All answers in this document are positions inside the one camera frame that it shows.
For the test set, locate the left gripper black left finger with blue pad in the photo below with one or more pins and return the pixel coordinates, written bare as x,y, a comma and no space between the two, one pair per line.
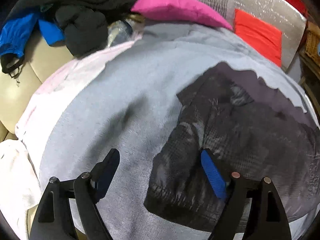
53,218

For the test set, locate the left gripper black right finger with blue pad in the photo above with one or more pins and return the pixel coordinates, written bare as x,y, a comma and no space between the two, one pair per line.
267,218

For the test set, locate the dark quilted bomber jacket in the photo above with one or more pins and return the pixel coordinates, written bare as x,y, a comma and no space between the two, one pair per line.
249,128

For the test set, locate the grey fleece blanket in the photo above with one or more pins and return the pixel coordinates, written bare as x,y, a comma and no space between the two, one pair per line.
132,106

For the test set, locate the wooden side table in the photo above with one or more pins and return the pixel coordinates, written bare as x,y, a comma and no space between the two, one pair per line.
310,73

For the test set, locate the cream leather sofa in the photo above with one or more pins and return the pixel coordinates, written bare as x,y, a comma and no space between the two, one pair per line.
25,79

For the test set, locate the red-orange pillow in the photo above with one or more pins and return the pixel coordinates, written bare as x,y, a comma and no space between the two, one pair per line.
262,36

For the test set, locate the wicker basket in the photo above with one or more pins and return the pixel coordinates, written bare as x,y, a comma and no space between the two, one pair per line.
311,47

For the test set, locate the blue jacket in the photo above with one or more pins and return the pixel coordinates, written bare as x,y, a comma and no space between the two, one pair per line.
16,33

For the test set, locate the clear plastic bag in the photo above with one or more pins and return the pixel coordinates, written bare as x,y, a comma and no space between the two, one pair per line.
123,31

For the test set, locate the black puffer coat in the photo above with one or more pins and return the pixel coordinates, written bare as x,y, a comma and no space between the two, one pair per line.
84,22

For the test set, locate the silver foil insulation panel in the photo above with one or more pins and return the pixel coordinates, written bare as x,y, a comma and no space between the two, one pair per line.
278,13

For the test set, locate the magenta pillow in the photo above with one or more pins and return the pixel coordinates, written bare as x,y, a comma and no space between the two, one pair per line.
180,10

